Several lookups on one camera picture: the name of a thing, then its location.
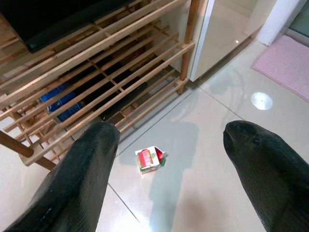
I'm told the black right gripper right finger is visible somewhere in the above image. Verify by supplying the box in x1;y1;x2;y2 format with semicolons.
223;120;309;232

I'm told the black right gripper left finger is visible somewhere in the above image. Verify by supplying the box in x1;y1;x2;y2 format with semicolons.
3;121;121;232

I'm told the grey fridge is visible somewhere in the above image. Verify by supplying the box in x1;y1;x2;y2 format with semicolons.
0;0;136;54

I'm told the small red white carton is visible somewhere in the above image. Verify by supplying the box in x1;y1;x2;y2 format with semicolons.
135;145;169;175

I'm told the blue packet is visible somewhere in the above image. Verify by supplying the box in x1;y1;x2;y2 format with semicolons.
40;83;84;121

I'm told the black shoe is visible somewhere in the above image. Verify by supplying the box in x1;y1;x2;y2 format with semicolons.
100;82;148;121

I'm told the pink floor mat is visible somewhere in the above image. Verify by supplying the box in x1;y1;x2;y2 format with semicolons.
251;35;309;102

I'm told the glossy cream end cabinet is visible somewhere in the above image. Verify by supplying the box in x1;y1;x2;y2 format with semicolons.
189;0;276;82

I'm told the wooden slatted rack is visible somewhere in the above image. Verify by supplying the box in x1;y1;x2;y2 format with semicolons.
0;0;201;171

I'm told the white door frame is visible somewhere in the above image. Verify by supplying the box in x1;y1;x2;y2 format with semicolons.
255;0;309;46

